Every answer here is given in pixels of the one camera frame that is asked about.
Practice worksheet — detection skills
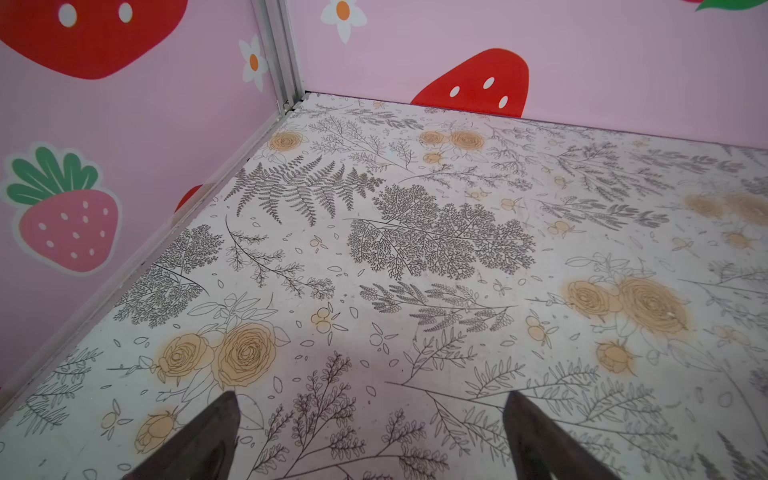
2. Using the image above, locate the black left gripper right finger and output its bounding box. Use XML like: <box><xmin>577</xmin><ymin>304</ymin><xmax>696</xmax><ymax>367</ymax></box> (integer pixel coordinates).
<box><xmin>502</xmin><ymin>391</ymin><xmax>618</xmax><ymax>480</ymax></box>

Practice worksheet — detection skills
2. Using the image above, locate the aluminium corner frame post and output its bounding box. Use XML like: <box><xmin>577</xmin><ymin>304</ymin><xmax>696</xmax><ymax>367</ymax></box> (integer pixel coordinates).
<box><xmin>251</xmin><ymin>0</ymin><xmax>306</xmax><ymax>115</ymax></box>

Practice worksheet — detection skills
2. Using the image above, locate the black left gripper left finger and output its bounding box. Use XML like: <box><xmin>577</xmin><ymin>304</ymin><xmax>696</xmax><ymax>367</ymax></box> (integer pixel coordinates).
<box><xmin>124</xmin><ymin>391</ymin><xmax>241</xmax><ymax>480</ymax></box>

